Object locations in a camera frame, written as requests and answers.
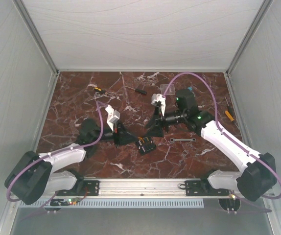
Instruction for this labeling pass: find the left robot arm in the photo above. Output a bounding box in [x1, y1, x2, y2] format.
[4, 118, 138, 205]

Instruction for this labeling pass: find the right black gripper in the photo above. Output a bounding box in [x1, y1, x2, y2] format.
[144, 105, 186, 137]

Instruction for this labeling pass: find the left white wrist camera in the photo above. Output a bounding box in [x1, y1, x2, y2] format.
[105, 105, 120, 131]

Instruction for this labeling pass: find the clear plastic fuse box lid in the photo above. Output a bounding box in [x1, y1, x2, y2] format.
[160, 84, 176, 95]

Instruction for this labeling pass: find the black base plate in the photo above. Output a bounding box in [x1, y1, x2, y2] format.
[57, 180, 100, 196]
[179, 179, 230, 196]

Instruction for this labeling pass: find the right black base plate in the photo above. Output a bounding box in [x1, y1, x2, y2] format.
[179, 179, 230, 196]

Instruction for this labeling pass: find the purple cable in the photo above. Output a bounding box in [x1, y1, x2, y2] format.
[163, 71, 281, 213]
[6, 100, 107, 221]

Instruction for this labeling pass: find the black handle screwdriver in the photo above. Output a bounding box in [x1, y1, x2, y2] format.
[126, 86, 147, 95]

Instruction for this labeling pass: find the black yellow screwdriver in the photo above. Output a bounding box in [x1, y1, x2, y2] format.
[93, 87, 110, 96]

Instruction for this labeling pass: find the silver wrench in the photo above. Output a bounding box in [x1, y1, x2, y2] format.
[169, 138, 196, 143]

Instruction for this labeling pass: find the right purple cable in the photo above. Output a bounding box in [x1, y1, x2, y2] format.
[163, 71, 281, 213]

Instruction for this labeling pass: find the orange handle screwdriver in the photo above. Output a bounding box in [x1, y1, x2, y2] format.
[224, 110, 238, 127]

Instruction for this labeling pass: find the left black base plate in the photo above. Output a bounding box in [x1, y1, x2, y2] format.
[57, 180, 100, 196]

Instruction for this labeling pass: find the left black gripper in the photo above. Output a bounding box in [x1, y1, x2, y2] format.
[92, 120, 140, 148]

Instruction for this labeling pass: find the aluminium mounting rail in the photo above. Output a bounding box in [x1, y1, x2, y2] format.
[10, 178, 275, 196]

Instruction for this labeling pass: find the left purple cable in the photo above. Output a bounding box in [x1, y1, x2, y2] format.
[6, 100, 107, 221]

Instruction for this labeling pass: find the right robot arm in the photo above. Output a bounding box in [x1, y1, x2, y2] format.
[146, 89, 277, 202]

